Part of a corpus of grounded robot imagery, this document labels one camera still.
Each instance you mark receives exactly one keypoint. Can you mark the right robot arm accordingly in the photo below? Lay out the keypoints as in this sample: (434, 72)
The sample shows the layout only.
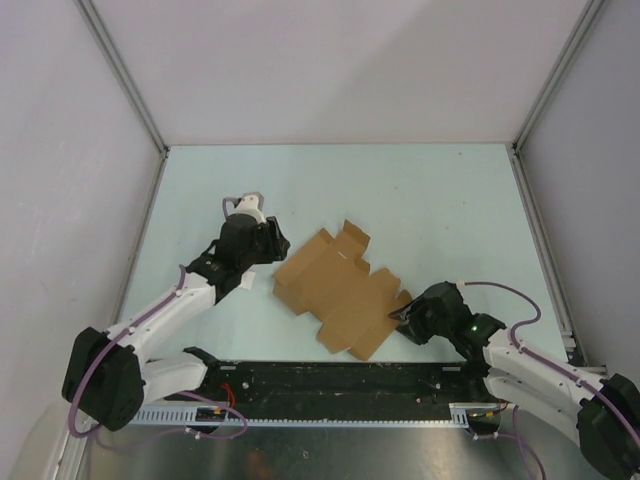
(600, 415)

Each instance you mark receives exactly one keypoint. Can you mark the aluminium frame rail right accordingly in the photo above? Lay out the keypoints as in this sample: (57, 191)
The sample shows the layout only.
(578, 37)

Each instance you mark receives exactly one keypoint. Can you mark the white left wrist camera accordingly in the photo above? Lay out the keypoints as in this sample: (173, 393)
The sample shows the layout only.
(251, 204)

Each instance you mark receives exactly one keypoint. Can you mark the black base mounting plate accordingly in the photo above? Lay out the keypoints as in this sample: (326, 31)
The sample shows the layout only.
(441, 382)

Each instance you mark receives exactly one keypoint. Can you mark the brown cardboard box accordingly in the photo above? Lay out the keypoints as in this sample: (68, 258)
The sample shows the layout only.
(329, 278)

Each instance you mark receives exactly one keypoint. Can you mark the aluminium frame rail left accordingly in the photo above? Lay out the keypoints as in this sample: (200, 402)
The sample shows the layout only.
(100, 32)

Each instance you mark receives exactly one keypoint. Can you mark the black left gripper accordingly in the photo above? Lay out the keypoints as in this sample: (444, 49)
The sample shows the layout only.
(276, 244)

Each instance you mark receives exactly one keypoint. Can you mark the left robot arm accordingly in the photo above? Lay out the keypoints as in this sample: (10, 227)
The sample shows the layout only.
(111, 374)

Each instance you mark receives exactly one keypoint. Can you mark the grey slotted cable duct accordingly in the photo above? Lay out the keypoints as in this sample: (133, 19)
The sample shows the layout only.
(415, 415)

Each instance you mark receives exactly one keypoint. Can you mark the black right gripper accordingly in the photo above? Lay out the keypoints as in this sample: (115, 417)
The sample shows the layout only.
(413, 312)

